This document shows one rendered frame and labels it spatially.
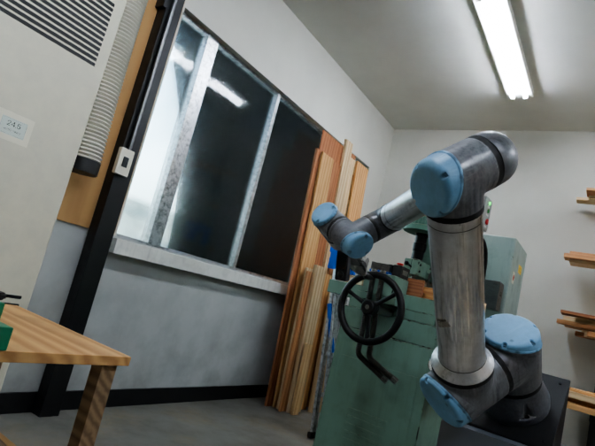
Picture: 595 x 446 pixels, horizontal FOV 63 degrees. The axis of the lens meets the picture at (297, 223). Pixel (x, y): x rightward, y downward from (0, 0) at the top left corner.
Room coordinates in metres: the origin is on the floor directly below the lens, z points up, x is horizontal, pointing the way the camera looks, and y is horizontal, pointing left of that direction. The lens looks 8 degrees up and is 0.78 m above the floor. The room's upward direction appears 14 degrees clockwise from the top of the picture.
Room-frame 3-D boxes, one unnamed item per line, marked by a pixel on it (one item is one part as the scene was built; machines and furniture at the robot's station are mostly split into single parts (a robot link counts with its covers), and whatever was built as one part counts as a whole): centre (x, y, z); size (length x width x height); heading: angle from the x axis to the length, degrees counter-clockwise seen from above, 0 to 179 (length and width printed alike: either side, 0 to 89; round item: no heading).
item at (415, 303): (2.13, -0.48, 0.87); 0.61 x 0.30 x 0.06; 52
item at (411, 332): (2.29, -0.64, 0.76); 0.57 x 0.45 x 0.09; 142
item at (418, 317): (2.14, -0.53, 0.82); 0.40 x 0.21 x 0.04; 52
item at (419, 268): (2.21, -0.58, 1.03); 0.14 x 0.07 x 0.09; 142
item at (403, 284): (2.06, -0.43, 0.91); 0.15 x 0.14 x 0.09; 52
